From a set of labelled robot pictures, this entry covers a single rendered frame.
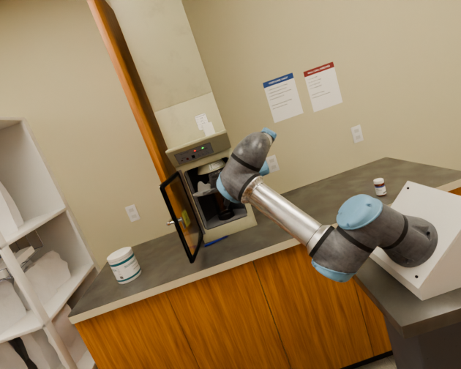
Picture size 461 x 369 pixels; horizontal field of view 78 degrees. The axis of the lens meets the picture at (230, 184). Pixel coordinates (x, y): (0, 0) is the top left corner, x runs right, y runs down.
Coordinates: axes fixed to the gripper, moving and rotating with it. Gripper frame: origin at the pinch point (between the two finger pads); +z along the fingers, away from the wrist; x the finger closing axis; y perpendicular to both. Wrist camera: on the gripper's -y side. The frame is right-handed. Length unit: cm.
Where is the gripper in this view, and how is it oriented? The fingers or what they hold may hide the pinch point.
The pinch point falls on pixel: (196, 195)
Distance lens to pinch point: 132.6
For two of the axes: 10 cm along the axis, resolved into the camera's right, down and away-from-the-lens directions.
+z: -9.4, 3.3, 0.0
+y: -3.2, -9.2, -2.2
